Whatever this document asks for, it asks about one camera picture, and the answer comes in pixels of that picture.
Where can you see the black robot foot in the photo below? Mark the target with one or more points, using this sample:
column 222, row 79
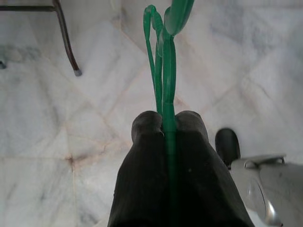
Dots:
column 227, row 144

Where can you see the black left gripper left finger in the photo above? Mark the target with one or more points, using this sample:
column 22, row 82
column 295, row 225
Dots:
column 142, row 179

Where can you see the marble folding table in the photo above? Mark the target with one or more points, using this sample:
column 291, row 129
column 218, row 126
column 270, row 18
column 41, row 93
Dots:
column 65, row 35

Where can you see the silver robot leg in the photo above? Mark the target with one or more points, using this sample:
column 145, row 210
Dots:
column 279, row 184

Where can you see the green plastic hanger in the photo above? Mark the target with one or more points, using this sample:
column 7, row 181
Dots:
column 169, row 82

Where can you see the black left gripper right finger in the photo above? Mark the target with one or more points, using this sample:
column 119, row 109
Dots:
column 203, row 184

